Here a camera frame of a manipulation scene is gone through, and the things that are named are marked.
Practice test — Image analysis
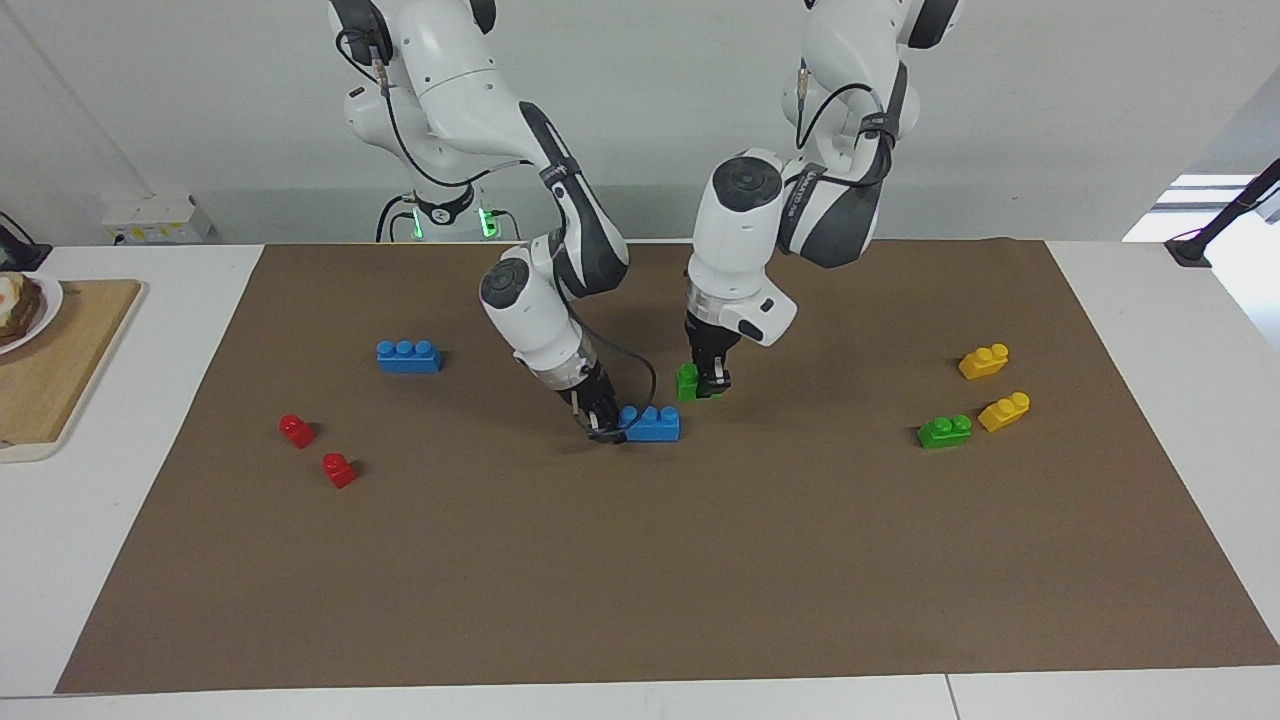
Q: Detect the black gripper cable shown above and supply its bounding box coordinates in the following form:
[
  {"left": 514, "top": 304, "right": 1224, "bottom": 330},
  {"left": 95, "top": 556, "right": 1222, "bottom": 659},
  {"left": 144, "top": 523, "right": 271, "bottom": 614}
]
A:
[
  {"left": 797, "top": 60, "right": 891, "bottom": 151},
  {"left": 575, "top": 325, "right": 658, "bottom": 406}
]

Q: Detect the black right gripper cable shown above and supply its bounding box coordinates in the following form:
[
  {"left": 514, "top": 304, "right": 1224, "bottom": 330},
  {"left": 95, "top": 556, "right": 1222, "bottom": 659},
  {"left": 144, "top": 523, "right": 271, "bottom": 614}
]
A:
[{"left": 575, "top": 325, "right": 658, "bottom": 406}]

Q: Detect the brown paper mat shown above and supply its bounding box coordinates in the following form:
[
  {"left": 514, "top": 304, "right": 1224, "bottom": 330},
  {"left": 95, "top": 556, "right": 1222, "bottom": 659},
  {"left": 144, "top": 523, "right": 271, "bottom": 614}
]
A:
[{"left": 55, "top": 240, "right": 1280, "bottom": 694}]

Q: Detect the white power strip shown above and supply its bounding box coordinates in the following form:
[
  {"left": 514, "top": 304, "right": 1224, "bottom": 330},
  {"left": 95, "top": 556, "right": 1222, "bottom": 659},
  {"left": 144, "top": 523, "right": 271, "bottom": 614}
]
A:
[{"left": 100, "top": 195, "right": 214, "bottom": 246}]

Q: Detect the yellow two-stud block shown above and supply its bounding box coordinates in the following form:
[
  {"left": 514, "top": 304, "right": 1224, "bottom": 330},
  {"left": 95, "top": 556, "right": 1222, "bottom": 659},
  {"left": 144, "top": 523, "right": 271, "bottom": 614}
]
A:
[
  {"left": 978, "top": 391, "right": 1032, "bottom": 433},
  {"left": 958, "top": 343, "right": 1010, "bottom": 381}
]

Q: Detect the black clamp device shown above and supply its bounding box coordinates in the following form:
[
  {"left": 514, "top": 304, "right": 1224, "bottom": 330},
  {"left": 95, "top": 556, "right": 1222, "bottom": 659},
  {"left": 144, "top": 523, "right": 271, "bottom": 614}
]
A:
[{"left": 0, "top": 212, "right": 53, "bottom": 273}]

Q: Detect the green two-stud block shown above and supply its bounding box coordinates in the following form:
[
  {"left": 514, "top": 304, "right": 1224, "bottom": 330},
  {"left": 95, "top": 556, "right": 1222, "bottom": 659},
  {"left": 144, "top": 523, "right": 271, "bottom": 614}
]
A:
[
  {"left": 917, "top": 414, "right": 973, "bottom": 450},
  {"left": 676, "top": 362, "right": 723, "bottom": 403}
]

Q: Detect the black right base cable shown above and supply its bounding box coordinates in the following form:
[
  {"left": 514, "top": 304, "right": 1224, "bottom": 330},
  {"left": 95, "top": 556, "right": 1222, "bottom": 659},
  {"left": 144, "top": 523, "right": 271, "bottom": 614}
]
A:
[{"left": 376, "top": 195, "right": 416, "bottom": 243}]

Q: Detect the blue three-stud block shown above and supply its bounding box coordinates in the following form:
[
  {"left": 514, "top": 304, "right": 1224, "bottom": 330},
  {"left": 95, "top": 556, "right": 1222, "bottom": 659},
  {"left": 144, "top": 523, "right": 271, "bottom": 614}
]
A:
[
  {"left": 376, "top": 340, "right": 443, "bottom": 374},
  {"left": 618, "top": 405, "right": 681, "bottom": 443}
]

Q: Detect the toast with egg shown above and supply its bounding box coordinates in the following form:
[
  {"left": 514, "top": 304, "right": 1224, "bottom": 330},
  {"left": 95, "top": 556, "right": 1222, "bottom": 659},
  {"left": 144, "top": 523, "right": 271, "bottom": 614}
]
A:
[{"left": 0, "top": 275, "right": 43, "bottom": 348}]

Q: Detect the white plate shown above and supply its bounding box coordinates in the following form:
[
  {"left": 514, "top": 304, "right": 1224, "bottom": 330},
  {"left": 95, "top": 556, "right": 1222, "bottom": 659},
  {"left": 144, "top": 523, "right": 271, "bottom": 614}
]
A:
[{"left": 0, "top": 272, "right": 64, "bottom": 356}]

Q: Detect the wooden cutting board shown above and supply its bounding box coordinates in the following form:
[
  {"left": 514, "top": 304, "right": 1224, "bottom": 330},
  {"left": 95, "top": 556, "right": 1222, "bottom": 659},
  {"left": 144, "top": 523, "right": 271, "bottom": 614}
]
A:
[{"left": 0, "top": 279, "right": 148, "bottom": 463}]

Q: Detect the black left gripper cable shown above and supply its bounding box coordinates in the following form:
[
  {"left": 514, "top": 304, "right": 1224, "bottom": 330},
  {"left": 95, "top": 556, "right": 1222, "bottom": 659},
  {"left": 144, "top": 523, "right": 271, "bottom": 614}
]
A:
[{"left": 797, "top": 60, "right": 891, "bottom": 151}]

